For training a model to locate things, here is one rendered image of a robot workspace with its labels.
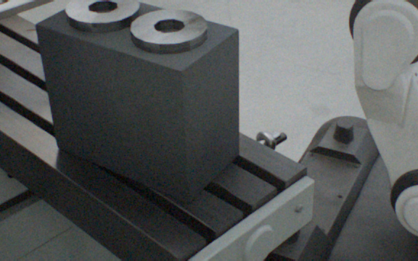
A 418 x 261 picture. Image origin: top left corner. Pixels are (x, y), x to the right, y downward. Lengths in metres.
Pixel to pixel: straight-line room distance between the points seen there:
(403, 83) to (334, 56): 2.03
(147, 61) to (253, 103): 2.09
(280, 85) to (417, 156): 1.72
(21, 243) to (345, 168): 0.69
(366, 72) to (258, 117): 1.61
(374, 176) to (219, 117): 0.77
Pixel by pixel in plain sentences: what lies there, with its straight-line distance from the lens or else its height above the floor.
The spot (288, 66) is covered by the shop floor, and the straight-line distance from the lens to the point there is 3.13.
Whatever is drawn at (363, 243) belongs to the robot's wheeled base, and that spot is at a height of 0.57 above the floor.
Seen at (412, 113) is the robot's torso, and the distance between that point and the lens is 1.28.
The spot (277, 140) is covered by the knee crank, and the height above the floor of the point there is 0.54.
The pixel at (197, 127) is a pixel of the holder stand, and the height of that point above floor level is 1.06.
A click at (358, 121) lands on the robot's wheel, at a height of 0.60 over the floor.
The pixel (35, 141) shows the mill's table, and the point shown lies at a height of 0.97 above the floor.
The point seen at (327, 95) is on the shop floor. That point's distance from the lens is 2.94.
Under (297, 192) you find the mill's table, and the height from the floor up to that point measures 0.95.
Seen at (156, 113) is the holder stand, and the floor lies 1.08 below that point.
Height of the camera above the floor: 1.54
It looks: 34 degrees down
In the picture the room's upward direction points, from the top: 2 degrees counter-clockwise
